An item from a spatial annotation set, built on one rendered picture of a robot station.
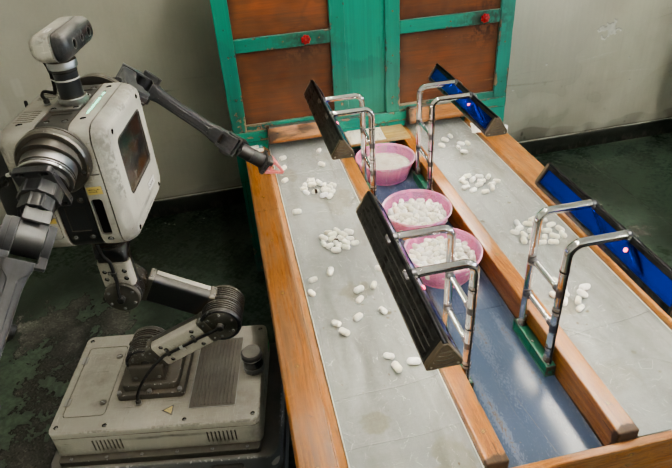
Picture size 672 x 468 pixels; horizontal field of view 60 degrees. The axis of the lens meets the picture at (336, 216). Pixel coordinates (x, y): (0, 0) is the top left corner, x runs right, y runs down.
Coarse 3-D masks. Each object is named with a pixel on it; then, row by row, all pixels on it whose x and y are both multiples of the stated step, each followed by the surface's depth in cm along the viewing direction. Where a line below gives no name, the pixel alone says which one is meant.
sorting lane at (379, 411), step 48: (288, 192) 241; (336, 192) 238; (336, 288) 187; (384, 288) 186; (336, 336) 169; (384, 336) 168; (336, 384) 154; (384, 384) 153; (432, 384) 152; (384, 432) 141; (432, 432) 140
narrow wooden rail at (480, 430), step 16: (352, 160) 256; (352, 176) 244; (448, 368) 153; (448, 384) 149; (464, 384) 149; (464, 400) 144; (464, 416) 141; (480, 416) 140; (480, 432) 136; (480, 448) 133; (496, 448) 133; (496, 464) 130
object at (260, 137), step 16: (384, 112) 280; (400, 112) 280; (496, 112) 291; (352, 128) 280; (256, 144) 274; (272, 144) 280; (288, 144) 279; (240, 160) 276; (240, 176) 281; (256, 240) 306; (256, 256) 311
